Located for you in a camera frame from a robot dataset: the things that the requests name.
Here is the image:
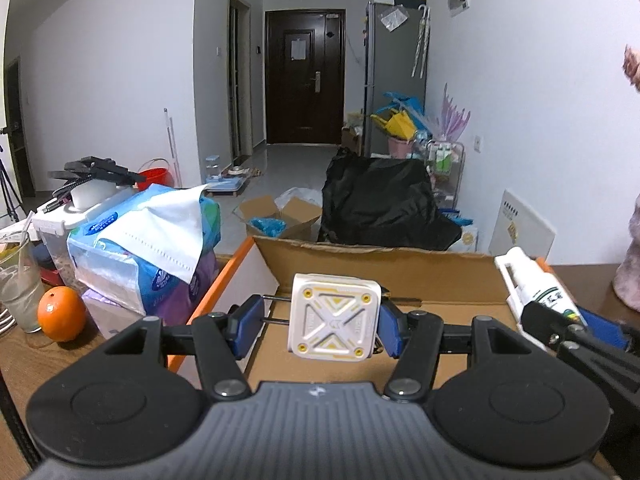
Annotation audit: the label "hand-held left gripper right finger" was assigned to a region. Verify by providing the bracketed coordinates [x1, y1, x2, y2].
[377, 298, 537, 405]

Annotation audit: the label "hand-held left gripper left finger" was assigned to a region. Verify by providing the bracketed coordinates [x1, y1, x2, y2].
[103, 294, 265, 402]

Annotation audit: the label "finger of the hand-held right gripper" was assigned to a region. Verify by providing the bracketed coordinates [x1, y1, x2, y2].
[580, 310, 633, 354]
[519, 299, 584, 356]

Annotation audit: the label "white spray bottle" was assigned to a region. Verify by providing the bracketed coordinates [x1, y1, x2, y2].
[494, 246, 591, 351]

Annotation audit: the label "orange cardboard box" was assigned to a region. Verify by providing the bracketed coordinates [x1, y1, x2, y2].
[167, 235, 532, 392]

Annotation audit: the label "white square charger block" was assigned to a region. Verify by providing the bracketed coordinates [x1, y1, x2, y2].
[287, 272, 384, 364]

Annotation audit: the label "white flat board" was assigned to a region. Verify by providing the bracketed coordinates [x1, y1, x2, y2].
[487, 189, 557, 257]

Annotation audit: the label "blue purple tissue pack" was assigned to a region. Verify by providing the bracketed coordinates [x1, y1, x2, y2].
[66, 183, 222, 341]

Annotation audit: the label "open brown cardboard box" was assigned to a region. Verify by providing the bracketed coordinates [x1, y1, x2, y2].
[233, 194, 324, 242]

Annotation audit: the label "white paper tissue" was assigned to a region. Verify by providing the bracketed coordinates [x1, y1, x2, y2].
[102, 185, 209, 285]

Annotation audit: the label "black plastic bag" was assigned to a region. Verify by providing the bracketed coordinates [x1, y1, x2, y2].
[319, 147, 464, 251]

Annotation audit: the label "white plastic bag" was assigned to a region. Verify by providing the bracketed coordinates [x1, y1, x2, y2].
[274, 186, 324, 211]

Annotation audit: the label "pet water dispenser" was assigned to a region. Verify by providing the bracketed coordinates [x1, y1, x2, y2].
[204, 154, 224, 185]

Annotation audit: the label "red bucket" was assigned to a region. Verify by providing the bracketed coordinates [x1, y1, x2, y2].
[136, 158, 174, 191]

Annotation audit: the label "white trolley rack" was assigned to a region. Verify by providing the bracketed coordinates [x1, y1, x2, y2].
[422, 137, 466, 211]

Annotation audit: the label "pink bucket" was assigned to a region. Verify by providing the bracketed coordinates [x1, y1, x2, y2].
[387, 136, 416, 159]

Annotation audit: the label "orange fruit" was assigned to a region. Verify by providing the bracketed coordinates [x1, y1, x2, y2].
[37, 286, 87, 343]

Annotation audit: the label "mop stick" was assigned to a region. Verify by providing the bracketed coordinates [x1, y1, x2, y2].
[163, 107, 182, 189]

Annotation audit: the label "clear plastic storage container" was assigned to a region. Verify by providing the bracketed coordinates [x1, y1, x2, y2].
[31, 187, 137, 291]

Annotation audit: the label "black clamp stand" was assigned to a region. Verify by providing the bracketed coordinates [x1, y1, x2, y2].
[48, 156, 147, 211]

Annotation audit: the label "purple fairy wings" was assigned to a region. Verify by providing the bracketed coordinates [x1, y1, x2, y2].
[433, 84, 472, 144]

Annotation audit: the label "clear glass cup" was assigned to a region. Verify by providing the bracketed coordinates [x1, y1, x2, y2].
[0, 240, 46, 334]

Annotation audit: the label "dark brown entrance door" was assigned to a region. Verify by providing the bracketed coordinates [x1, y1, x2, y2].
[264, 9, 347, 146]

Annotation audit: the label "grey cabinet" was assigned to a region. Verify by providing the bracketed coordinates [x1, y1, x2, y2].
[363, 1, 429, 159]

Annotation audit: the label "dried pink flower bouquet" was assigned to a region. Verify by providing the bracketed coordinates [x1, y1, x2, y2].
[621, 44, 640, 92]

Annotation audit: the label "black tripod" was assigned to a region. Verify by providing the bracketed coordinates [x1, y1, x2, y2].
[0, 125, 24, 222]

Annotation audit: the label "clear hanging umbrella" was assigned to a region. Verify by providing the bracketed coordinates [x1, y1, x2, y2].
[410, 4, 432, 79]

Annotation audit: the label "clear plastic bag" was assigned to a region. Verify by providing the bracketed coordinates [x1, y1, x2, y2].
[380, 6, 409, 29]

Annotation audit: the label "side doorway frame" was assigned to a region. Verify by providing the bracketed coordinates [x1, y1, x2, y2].
[227, 0, 254, 164]

